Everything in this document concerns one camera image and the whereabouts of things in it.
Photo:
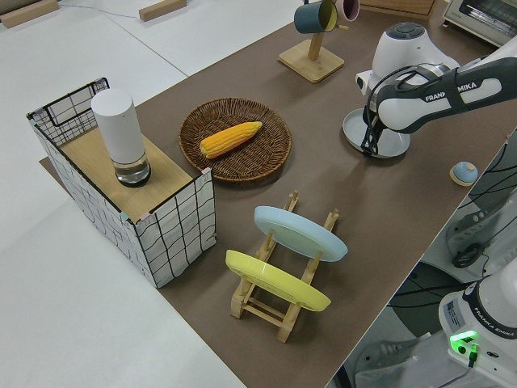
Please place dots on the long wooden block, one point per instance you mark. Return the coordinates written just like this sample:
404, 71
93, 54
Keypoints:
161, 10
28, 14

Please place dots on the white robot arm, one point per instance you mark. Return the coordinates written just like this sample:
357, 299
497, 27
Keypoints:
408, 109
484, 311

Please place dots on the yellow corn cob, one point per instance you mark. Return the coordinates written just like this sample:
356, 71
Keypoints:
228, 140

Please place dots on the wooden dish rack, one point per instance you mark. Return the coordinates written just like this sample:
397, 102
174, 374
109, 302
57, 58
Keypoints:
262, 312

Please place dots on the light blue plate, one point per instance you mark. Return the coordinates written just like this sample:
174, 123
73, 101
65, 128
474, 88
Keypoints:
299, 232

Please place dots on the brown table mat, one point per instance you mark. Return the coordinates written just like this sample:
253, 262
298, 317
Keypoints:
363, 226

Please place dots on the teal mug yellow inside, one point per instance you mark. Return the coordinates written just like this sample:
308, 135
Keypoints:
309, 18

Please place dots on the wooden mug tree stand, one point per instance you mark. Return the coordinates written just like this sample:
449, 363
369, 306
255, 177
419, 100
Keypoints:
311, 64

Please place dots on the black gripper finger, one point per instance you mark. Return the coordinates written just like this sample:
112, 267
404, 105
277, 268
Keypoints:
368, 152

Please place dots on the yellow plate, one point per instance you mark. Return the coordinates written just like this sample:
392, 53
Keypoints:
274, 281

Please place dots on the pink mug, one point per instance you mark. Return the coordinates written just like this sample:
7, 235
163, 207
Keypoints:
349, 9

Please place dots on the white cylinder with glass base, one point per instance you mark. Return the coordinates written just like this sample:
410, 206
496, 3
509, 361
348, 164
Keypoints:
117, 125

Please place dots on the gray ceramic plate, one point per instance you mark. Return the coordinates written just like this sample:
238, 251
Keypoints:
393, 145

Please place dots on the cream toaster oven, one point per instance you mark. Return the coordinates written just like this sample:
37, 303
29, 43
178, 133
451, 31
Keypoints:
484, 18

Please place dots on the blue dome with wooden knob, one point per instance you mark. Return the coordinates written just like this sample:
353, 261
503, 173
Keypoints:
464, 173

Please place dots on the round brown wicker basket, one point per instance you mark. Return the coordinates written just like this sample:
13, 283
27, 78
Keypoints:
258, 161

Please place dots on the light wooden box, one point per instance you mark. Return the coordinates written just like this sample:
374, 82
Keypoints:
404, 7

